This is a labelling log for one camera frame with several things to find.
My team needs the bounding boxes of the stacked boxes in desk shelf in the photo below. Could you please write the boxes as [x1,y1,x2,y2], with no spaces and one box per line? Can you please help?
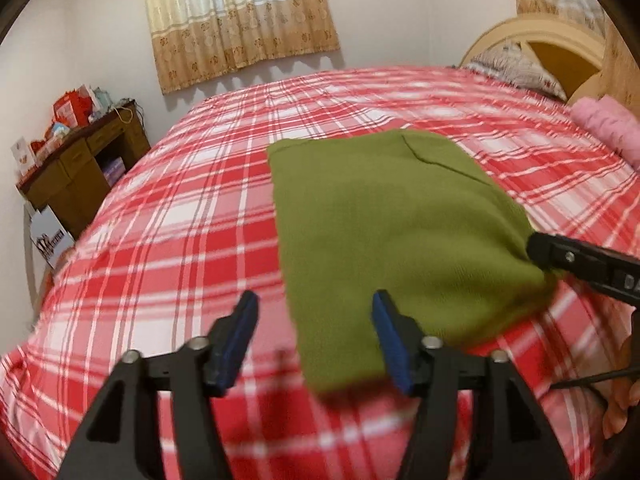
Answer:
[102,156,126,182]

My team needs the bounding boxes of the green orange cream knit sweater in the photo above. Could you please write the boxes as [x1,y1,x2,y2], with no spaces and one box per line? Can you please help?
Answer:
[266,129,568,395]

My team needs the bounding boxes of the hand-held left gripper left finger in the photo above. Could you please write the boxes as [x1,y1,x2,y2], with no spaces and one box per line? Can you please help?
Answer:
[59,290,261,480]

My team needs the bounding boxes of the beige wooden headboard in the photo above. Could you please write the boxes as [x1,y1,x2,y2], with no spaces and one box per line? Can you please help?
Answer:
[459,15,640,111]

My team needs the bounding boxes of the white printed box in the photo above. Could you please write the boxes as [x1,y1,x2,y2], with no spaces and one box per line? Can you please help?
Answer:
[11,137,39,179]

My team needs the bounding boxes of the person's right hand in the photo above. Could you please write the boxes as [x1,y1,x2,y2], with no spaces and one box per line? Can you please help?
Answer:
[602,332,640,442]

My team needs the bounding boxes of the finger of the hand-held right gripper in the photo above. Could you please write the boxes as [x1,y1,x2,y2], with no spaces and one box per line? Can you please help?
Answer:
[526,231,640,307]

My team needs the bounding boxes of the white printed paper bag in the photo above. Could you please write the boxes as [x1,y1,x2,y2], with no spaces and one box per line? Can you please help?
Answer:
[28,206,76,269]

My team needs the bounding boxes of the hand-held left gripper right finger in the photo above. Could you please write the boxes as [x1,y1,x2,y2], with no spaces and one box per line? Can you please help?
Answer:
[371,290,573,480]

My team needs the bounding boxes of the red plaid bed blanket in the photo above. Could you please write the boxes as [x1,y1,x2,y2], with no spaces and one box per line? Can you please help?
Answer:
[0,65,640,480]

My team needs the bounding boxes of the teal bottle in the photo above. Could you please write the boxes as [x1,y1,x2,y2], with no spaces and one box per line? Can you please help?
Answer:
[92,85,114,117]

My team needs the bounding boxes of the patterned pillow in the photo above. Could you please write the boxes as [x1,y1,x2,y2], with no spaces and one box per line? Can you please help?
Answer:
[467,42,569,102]

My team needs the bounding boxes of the red gift box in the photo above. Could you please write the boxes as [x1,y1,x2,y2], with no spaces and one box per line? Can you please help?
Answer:
[52,86,94,128]

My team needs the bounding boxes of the brown wooden desk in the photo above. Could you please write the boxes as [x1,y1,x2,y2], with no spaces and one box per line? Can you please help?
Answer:
[15,100,152,238]

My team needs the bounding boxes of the black cable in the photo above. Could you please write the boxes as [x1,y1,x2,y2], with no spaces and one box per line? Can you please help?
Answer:
[549,367,640,392]

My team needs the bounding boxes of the red and white flat boxes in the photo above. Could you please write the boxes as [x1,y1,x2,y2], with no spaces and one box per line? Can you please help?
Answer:
[30,122,71,162]

